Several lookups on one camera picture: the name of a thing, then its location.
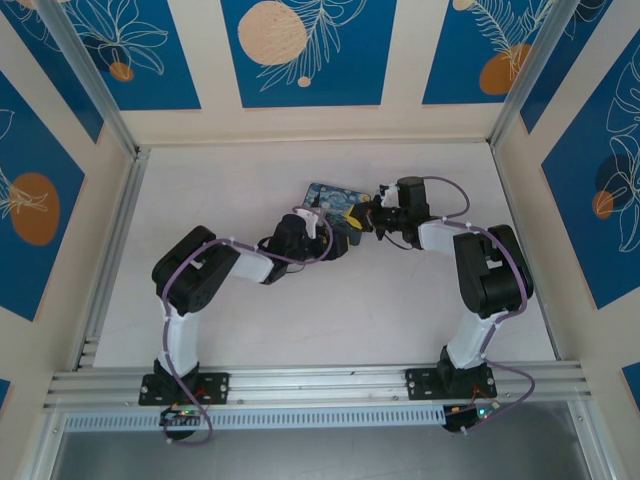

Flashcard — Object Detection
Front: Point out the thin black right gripper wire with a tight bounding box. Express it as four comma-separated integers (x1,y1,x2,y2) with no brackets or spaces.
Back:
382,232,420,252

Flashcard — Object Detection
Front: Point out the aluminium cross rail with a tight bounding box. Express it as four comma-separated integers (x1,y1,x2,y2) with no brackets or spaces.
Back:
42,360,595,412

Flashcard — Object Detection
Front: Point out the aluminium side rail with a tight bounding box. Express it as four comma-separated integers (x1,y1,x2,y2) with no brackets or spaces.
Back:
74,147,151,372
491,142,565,362

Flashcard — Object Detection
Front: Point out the grey metal sheet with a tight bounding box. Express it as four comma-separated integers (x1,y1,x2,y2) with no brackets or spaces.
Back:
49,428,589,480

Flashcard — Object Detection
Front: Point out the grey slotted cable duct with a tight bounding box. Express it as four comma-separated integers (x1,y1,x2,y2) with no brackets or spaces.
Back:
63,404,448,434

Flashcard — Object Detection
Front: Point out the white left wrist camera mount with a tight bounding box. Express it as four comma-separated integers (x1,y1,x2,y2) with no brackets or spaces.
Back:
292,205,327,240

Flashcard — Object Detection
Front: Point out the blue poster large beige circle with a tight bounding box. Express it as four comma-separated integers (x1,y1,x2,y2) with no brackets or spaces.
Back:
221,0,399,109

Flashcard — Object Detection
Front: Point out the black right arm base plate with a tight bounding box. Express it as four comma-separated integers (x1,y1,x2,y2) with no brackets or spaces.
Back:
404,367,500,401

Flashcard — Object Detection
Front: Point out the aluminium corner post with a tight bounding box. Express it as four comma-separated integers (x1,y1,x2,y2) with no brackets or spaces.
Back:
491,0,575,149
37,0,140,157

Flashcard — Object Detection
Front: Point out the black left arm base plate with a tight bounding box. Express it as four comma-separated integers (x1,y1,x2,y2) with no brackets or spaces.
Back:
138,372,231,406

